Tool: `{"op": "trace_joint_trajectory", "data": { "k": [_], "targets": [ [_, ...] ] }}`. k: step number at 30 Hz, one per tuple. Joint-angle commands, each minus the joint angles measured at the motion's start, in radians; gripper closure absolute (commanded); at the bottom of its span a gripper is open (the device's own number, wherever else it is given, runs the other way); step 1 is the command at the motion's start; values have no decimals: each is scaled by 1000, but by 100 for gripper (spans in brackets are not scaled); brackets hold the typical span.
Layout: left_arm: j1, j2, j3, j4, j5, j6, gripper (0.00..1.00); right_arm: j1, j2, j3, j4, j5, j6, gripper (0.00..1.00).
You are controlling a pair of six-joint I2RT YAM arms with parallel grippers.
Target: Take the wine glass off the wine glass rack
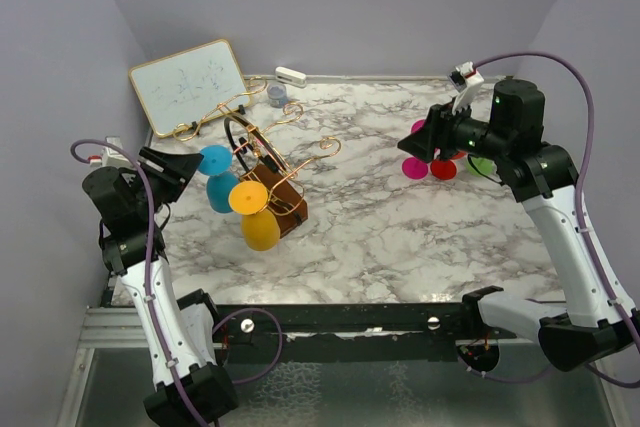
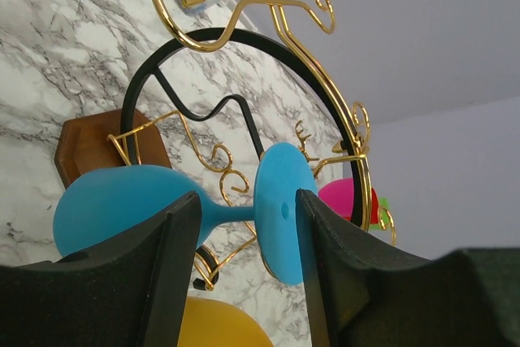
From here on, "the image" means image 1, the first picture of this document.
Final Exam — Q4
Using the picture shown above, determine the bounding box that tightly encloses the green wine glass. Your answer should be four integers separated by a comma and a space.
466, 156, 495, 176

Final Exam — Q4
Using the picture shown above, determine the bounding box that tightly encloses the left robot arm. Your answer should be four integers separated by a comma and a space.
82, 147, 238, 426

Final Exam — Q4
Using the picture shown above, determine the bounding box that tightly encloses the yellow wine glass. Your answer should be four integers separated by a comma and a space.
228, 181, 281, 251

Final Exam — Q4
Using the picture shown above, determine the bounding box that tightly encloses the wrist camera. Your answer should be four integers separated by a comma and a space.
89, 146, 130, 168
448, 61, 485, 114

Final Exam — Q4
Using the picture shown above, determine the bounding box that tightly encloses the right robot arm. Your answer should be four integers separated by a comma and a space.
398, 79, 639, 372

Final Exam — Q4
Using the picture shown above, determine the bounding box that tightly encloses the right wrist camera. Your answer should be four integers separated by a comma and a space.
448, 61, 485, 114

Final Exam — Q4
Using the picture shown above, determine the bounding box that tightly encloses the red wine glass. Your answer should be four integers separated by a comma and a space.
430, 149, 465, 181

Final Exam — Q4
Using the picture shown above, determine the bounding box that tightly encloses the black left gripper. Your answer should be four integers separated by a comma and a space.
128, 146, 203, 217

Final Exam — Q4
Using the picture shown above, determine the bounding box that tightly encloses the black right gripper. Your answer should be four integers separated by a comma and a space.
398, 95, 510, 162

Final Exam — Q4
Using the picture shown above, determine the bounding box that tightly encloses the pink wine glass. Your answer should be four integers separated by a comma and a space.
401, 119, 431, 182

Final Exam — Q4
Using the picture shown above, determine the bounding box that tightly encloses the gold wire glass rack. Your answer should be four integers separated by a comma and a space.
172, 76, 342, 239

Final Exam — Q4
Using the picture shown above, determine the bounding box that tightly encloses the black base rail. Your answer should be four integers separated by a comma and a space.
162, 286, 519, 364

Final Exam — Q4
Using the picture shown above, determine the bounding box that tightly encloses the blue wine glass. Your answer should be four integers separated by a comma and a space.
198, 145, 239, 214

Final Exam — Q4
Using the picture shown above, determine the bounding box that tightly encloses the gold framed whiteboard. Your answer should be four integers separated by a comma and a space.
129, 39, 252, 138

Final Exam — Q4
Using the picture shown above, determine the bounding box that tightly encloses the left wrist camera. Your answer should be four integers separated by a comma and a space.
89, 146, 130, 168

